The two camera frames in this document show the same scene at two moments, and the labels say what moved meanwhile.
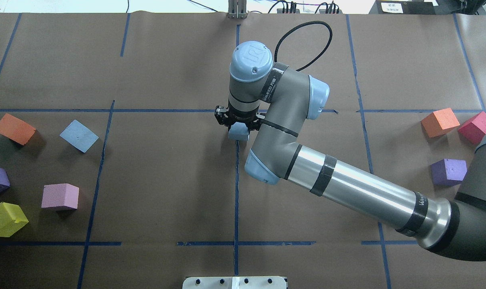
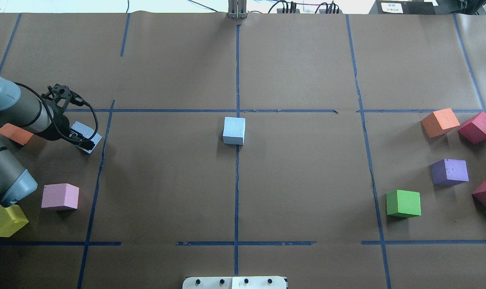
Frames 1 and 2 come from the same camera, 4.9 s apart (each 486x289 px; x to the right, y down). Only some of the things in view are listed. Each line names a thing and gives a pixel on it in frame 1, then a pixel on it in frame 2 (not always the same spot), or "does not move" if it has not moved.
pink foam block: [59, 195] does not move
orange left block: [14, 129] does not move
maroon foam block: [475, 129] does not move
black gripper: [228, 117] -> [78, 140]
